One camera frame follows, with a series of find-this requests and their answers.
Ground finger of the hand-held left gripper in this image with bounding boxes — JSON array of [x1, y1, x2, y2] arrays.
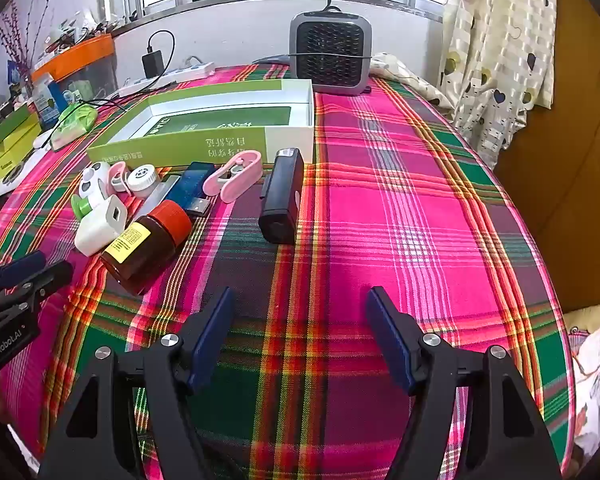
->
[[0, 260, 75, 318], [0, 251, 47, 292]]

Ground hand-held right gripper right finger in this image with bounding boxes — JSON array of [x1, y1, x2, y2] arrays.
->
[[365, 286, 563, 480]]

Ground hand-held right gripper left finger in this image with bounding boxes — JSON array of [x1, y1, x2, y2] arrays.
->
[[37, 286, 236, 480]]

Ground white charger cube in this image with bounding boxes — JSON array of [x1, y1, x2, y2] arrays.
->
[[74, 195, 128, 257]]

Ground brown bottle with red cap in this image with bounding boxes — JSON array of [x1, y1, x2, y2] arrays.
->
[[99, 199, 193, 297]]

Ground white panda-face gadget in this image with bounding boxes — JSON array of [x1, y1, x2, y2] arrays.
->
[[78, 162, 112, 201]]

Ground pink cable winder clip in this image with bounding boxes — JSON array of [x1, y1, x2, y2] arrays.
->
[[202, 150, 264, 204], [107, 161, 136, 196]]

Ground white round jar printed lid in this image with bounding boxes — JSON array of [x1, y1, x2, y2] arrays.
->
[[130, 165, 157, 198]]

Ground blue usb stick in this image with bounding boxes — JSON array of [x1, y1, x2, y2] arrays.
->
[[167, 161, 216, 218]]

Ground black cylinder container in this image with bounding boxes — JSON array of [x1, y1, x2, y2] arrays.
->
[[258, 148, 306, 247]]

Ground green and white cardboard box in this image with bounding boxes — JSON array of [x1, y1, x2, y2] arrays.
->
[[86, 79, 315, 171]]

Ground yellow-green carton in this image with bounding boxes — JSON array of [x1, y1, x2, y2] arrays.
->
[[0, 125, 43, 186]]

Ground silver metal plate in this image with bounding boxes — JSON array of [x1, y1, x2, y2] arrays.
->
[[139, 174, 182, 218]]

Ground dark green carton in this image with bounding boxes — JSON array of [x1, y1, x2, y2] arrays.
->
[[0, 110, 41, 155]]

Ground pink green plaid tablecloth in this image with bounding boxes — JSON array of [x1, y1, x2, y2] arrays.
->
[[0, 64, 573, 480]]

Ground green tissue pack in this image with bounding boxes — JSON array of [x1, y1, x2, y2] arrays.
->
[[50, 102, 98, 152]]

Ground blue and white box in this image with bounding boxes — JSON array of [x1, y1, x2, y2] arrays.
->
[[32, 72, 63, 126]]

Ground floral bedding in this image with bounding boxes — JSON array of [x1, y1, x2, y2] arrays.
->
[[565, 305, 600, 466]]

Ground clear bin with orange lid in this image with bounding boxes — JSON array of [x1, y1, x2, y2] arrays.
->
[[30, 34, 118, 106]]

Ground purple flower branches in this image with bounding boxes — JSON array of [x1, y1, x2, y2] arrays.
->
[[0, 0, 66, 76]]

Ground black charger adapter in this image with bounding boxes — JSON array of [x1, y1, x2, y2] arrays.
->
[[141, 50, 167, 80]]

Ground pile of windowsill clutter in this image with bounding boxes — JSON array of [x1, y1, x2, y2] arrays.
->
[[35, 15, 131, 56]]

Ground white power strip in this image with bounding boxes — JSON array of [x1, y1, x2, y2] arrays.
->
[[117, 60, 216, 98]]

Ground wooden wardrobe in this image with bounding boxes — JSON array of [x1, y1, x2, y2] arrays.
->
[[495, 0, 600, 311]]

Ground cream patterned cloth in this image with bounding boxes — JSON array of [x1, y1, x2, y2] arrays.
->
[[370, 52, 456, 111]]

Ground grey fan heater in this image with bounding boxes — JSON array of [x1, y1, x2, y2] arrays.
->
[[289, 10, 373, 95]]

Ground cream heart-print curtain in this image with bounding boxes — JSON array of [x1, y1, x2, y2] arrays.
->
[[437, 0, 558, 166]]

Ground black charging cable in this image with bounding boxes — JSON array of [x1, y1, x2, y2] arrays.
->
[[80, 30, 177, 108]]

